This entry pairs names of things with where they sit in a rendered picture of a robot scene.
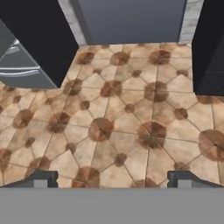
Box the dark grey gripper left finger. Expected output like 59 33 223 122
4 170 59 189

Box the black fridge housing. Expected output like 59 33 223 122
0 0 81 89

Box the grey fridge door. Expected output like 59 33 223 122
0 18 59 90

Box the dark grey cupboard front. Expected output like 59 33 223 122
69 0 188 46

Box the black tall cupboard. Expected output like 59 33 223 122
192 0 224 97

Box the long silver fridge handle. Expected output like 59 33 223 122
0 66 41 78

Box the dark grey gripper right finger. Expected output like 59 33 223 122
166 170 221 189

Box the short silver fridge handle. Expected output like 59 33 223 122
0 38 22 60

